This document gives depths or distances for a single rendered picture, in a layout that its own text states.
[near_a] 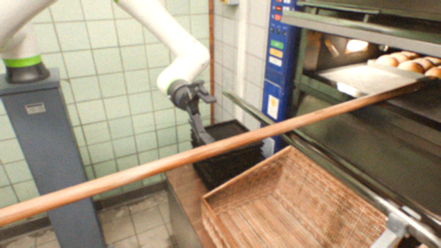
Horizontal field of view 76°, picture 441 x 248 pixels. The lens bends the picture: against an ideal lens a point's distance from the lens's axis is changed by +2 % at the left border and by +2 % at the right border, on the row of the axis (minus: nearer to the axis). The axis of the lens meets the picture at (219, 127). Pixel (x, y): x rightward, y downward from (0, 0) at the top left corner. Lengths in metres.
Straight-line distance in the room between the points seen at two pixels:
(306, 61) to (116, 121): 1.28
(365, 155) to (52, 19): 1.61
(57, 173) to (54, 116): 0.27
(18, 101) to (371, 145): 1.28
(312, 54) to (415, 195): 0.64
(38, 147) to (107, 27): 0.80
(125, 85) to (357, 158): 1.39
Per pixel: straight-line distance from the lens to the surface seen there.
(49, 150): 1.37
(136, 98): 1.95
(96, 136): 2.03
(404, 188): 1.08
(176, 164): 0.64
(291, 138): 0.79
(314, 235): 1.34
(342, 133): 1.18
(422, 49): 0.80
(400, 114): 1.03
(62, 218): 1.59
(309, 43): 1.26
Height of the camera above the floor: 1.56
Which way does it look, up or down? 29 degrees down
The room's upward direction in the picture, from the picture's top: straight up
